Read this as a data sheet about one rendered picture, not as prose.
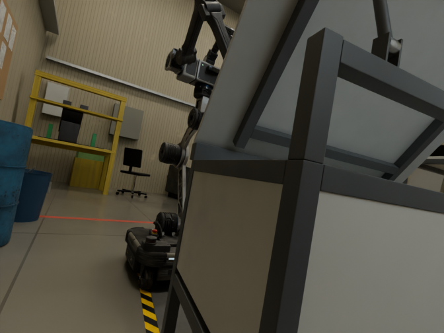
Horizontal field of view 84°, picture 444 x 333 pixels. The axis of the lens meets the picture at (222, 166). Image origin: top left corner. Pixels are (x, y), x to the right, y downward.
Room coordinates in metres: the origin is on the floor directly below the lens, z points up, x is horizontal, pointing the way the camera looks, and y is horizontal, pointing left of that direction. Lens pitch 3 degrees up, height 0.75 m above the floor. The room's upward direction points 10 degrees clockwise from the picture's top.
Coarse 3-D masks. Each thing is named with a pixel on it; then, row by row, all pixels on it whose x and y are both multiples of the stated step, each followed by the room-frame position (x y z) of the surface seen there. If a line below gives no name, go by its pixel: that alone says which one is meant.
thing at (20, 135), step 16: (0, 128) 1.61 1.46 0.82; (16, 128) 1.69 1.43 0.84; (0, 144) 1.62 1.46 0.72; (16, 144) 1.71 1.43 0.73; (0, 160) 1.64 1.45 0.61; (16, 160) 1.74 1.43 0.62; (0, 176) 1.66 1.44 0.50; (16, 176) 1.77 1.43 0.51; (0, 192) 1.68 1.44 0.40; (16, 192) 1.81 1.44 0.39; (0, 208) 1.70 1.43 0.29; (16, 208) 1.88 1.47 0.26; (0, 224) 1.72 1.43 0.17; (0, 240) 1.75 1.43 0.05
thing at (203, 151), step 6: (192, 144) 0.94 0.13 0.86; (198, 144) 0.90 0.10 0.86; (204, 144) 0.91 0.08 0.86; (192, 150) 0.92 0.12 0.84; (198, 150) 0.90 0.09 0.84; (204, 150) 0.91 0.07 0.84; (210, 150) 0.92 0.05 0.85; (216, 150) 0.93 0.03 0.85; (222, 150) 0.93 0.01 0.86; (228, 150) 0.94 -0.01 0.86; (192, 156) 0.91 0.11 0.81; (198, 156) 0.90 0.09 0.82; (204, 156) 0.91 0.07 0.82; (210, 156) 0.92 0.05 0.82; (216, 156) 0.93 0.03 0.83; (222, 156) 0.94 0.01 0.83; (228, 156) 0.94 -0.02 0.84; (234, 156) 0.95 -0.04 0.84; (240, 156) 0.96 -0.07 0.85; (246, 156) 0.97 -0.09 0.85; (252, 156) 0.98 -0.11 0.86
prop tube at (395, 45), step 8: (376, 0) 0.45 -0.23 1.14; (384, 0) 0.45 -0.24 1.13; (376, 8) 0.45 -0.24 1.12; (384, 8) 0.44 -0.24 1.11; (376, 16) 0.45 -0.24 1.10; (384, 16) 0.44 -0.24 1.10; (376, 24) 0.45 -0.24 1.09; (384, 24) 0.43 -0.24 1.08; (384, 32) 0.43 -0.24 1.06; (392, 40) 0.41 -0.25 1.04; (392, 48) 0.42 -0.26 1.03; (392, 56) 0.43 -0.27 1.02
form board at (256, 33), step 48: (288, 0) 0.68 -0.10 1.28; (336, 0) 0.70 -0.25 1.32; (432, 0) 0.75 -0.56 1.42; (240, 48) 0.73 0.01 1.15; (432, 48) 0.86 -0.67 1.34; (240, 96) 0.84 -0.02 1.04; (288, 96) 0.87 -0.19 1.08; (336, 96) 0.91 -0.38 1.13; (384, 96) 0.95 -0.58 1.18; (336, 144) 1.06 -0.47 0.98; (384, 144) 1.12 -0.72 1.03; (432, 144) 1.19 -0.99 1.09
